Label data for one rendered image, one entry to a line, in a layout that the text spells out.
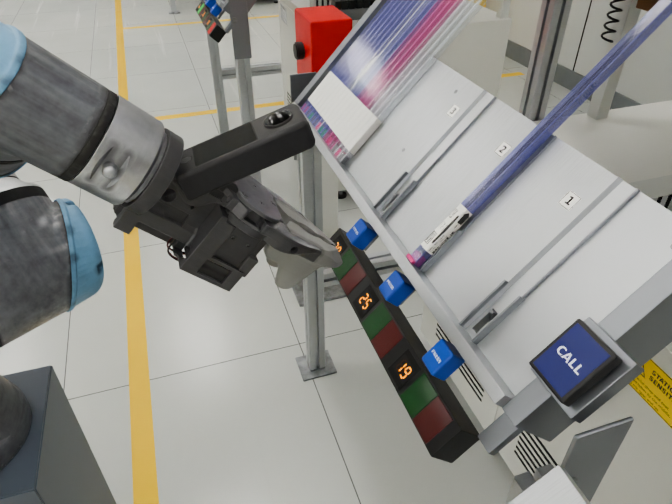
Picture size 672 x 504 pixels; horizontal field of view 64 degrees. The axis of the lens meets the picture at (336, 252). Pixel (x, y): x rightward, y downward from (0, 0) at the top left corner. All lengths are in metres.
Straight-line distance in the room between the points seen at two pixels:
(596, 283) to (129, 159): 0.38
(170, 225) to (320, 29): 0.90
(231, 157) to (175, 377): 1.09
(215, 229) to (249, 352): 1.06
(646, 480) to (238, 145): 0.72
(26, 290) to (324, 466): 0.82
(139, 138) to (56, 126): 0.05
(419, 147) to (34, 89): 0.45
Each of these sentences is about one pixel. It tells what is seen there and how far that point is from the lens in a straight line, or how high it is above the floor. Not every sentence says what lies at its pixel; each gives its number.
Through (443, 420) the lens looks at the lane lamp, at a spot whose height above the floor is 0.66.
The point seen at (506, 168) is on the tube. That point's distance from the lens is 0.58.
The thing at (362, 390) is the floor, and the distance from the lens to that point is 1.40.
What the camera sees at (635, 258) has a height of 0.83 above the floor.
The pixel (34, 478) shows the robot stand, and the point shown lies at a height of 0.55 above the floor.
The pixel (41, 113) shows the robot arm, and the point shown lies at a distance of 0.41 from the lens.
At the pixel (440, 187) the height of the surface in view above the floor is 0.77.
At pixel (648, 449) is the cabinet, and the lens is 0.88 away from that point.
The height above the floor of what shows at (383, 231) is 0.73.
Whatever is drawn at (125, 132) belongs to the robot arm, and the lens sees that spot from 0.42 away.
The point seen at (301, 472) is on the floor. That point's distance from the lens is 1.27.
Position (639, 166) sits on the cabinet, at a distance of 1.14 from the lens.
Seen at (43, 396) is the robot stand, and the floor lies 0.55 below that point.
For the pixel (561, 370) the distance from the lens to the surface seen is 0.43.
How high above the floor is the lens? 1.09
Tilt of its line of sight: 37 degrees down
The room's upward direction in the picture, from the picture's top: straight up
